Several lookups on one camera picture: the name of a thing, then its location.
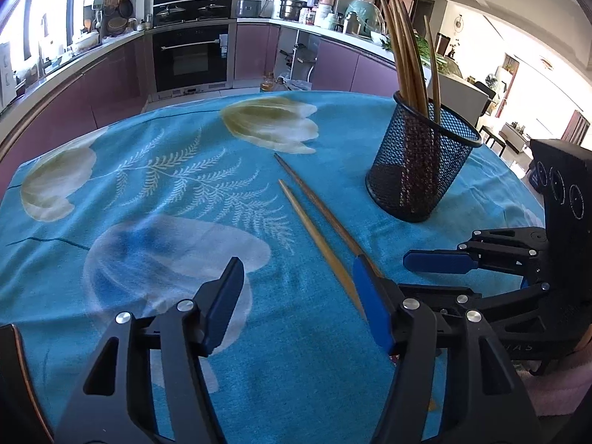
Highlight blue floral tablecloth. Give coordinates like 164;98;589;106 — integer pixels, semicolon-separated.
1;92;544;443

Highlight leaning wooden chopstick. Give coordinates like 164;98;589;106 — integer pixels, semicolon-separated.
379;0;416;106

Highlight black mesh utensil cup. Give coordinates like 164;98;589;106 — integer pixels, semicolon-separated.
365;92;482;222

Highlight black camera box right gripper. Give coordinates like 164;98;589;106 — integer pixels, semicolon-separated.
530;139;591;285

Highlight right hand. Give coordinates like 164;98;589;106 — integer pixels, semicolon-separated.
518;342;591;417

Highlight green leafy vegetables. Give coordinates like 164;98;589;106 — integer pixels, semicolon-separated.
380;34;461;75

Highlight steel stock pot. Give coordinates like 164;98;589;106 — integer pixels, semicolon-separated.
275;0;307;21

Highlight wooden chopstick on cloth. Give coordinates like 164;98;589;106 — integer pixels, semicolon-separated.
274;152;383;278

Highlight cooking oil bottle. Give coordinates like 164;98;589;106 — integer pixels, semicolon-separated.
260;72;277;92

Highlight built-in black oven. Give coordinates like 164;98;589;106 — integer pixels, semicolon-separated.
147;0;238;100

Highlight mint green appliance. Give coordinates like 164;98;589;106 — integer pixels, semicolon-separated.
345;0;385;37

